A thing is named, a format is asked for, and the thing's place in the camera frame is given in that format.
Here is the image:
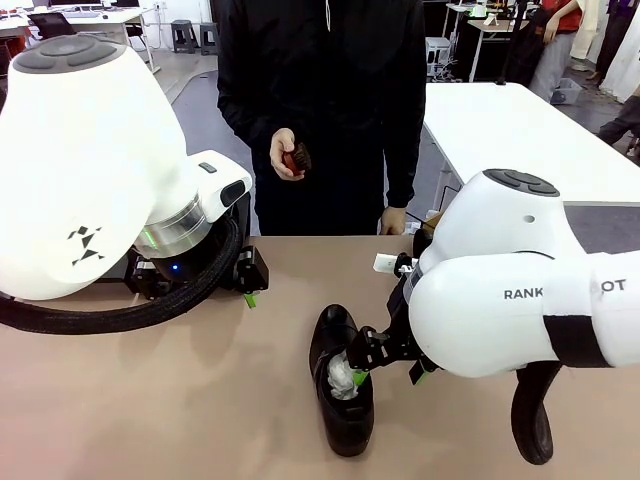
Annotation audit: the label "small white desk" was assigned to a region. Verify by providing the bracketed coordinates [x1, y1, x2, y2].
[444, 2, 534, 85]

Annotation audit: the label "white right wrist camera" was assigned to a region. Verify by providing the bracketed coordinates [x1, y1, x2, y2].
[373, 253, 401, 275]

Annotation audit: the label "grey storage bin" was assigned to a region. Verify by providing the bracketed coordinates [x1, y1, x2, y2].
[551, 77, 584, 106]

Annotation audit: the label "background person cream top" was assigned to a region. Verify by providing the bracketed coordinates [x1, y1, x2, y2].
[569, 0, 640, 96]

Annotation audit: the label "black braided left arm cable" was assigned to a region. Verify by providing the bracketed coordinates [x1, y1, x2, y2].
[0, 217, 244, 336]

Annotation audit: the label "background person dark trousers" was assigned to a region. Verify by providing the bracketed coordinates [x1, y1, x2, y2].
[597, 94, 640, 161]

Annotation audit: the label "grey plastic stool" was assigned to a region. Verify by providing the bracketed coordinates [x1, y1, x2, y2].
[171, 18, 197, 54]
[198, 22, 221, 56]

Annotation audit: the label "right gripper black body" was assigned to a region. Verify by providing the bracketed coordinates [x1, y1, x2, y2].
[384, 282, 426, 359]

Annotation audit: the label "white folding table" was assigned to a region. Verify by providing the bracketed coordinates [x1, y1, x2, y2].
[422, 82, 640, 206]

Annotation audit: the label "person right forearm black sleeve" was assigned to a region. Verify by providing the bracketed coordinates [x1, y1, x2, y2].
[218, 69, 289, 151]

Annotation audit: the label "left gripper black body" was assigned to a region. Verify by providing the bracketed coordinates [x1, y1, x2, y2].
[149, 227, 229, 296]

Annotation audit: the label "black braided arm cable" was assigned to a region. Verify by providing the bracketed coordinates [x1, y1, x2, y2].
[0, 217, 244, 336]
[510, 360, 566, 466]

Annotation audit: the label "white paper shoe stuffing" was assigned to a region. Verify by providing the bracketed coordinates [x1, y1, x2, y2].
[327, 352, 360, 401]

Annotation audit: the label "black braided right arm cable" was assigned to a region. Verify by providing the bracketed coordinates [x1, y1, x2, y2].
[510, 360, 566, 466]

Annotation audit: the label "person torso black jacket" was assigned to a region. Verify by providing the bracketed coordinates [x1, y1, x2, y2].
[217, 0, 427, 237]

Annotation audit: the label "person left hand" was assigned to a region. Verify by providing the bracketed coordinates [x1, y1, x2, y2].
[378, 205, 407, 236]

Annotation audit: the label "background person red top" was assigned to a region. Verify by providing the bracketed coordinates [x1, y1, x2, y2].
[528, 0, 585, 104]

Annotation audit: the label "white computer tower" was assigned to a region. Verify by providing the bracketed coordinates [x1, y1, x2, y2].
[424, 37, 454, 81]

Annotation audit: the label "black mesh office chair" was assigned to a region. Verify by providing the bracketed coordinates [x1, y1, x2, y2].
[27, 12, 77, 41]

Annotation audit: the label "person left forearm black sleeve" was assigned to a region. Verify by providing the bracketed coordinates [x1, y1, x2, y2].
[383, 114, 426, 210]

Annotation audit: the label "brown shoe brush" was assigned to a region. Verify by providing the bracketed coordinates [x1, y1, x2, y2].
[282, 142, 314, 177]

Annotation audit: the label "person right hand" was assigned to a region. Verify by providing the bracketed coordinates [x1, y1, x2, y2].
[268, 127, 306, 180]

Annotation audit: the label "long white office desk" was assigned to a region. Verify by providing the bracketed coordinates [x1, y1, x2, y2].
[0, 5, 162, 76]

